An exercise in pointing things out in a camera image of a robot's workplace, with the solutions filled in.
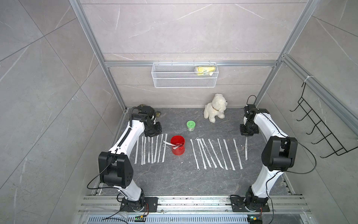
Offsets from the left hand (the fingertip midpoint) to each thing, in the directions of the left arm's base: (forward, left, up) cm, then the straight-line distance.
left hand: (160, 130), depth 85 cm
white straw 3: (-10, -36, -16) cm, 40 cm away
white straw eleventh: (-12, +5, -16) cm, 21 cm away
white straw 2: (-9, -31, -16) cm, 36 cm away
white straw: (-19, -23, -16) cm, 33 cm away
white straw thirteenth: (-8, +10, -16) cm, 20 cm away
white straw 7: (-3, +2, -15) cm, 16 cm away
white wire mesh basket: (+40, -17, +13) cm, 45 cm away
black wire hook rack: (-24, -80, +17) cm, 85 cm away
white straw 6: (-4, -1, -16) cm, 17 cm away
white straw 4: (-12, -40, -16) cm, 45 cm away
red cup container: (-2, -11, -8) cm, 14 cm away
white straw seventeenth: (-9, -55, -12) cm, 57 cm away
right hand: (-1, -57, -6) cm, 57 cm away
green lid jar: (+12, -20, -12) cm, 26 cm away
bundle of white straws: (-8, -9, -6) cm, 14 cm away
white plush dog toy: (+21, -39, -3) cm, 44 cm away
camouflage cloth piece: (+28, +6, -14) cm, 32 cm away
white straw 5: (-10, -51, -16) cm, 54 cm away
